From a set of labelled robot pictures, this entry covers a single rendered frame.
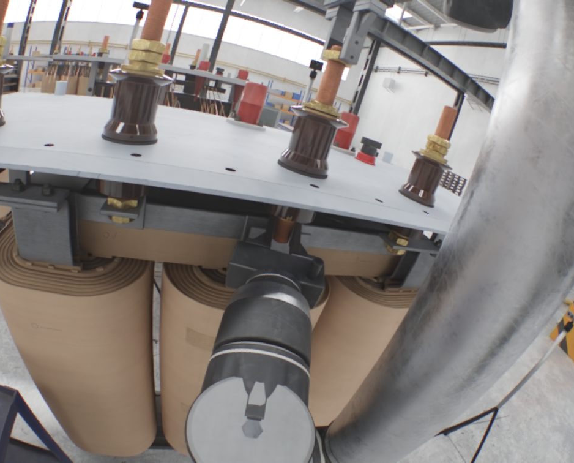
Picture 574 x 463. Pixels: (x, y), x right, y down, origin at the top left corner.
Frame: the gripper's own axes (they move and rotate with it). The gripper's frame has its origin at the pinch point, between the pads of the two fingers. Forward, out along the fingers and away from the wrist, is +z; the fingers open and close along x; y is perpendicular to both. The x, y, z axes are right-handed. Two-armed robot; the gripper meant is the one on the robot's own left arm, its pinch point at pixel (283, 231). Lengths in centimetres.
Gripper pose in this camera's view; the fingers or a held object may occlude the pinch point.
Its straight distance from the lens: 49.2
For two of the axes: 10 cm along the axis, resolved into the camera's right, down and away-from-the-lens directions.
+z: 0.9, -5.8, 8.1
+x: -9.6, -2.7, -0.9
